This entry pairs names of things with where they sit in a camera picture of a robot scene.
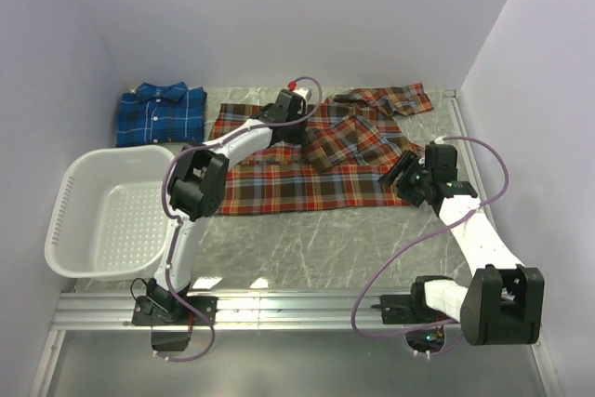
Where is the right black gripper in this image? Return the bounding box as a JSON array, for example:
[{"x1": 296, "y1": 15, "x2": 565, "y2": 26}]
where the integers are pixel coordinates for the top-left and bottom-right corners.
[{"x1": 378, "y1": 150, "x2": 433, "y2": 208}]

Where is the red brown plaid shirt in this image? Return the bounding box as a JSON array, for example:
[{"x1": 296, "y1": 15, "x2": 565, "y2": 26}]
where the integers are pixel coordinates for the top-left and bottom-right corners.
[{"x1": 217, "y1": 84, "x2": 433, "y2": 216}]

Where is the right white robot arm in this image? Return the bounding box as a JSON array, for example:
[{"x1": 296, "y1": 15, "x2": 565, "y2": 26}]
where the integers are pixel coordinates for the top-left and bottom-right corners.
[{"x1": 380, "y1": 139, "x2": 545, "y2": 346}]

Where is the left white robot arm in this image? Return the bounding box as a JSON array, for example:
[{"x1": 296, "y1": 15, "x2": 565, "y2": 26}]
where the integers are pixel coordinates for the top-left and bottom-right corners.
[{"x1": 132, "y1": 81, "x2": 313, "y2": 326}]

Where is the folded blue plaid shirt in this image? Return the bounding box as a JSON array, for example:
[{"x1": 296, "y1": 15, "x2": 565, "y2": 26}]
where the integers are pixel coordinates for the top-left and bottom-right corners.
[{"x1": 115, "y1": 82, "x2": 207, "y2": 148}]

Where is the white plastic laundry basket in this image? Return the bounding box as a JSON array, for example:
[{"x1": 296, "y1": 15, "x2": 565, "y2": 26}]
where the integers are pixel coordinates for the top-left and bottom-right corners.
[{"x1": 45, "y1": 146, "x2": 173, "y2": 282}]

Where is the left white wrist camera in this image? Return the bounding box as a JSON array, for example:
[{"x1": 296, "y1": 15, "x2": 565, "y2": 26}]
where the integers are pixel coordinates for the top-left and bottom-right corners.
[{"x1": 287, "y1": 81, "x2": 312, "y2": 101}]

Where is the aluminium side rail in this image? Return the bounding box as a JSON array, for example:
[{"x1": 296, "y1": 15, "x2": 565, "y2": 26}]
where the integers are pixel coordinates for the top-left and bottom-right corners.
[{"x1": 443, "y1": 88, "x2": 517, "y2": 286}]

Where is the aluminium mounting rail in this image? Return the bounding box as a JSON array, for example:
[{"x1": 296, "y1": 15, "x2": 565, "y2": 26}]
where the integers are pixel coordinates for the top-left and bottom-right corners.
[{"x1": 50, "y1": 288, "x2": 416, "y2": 332}]

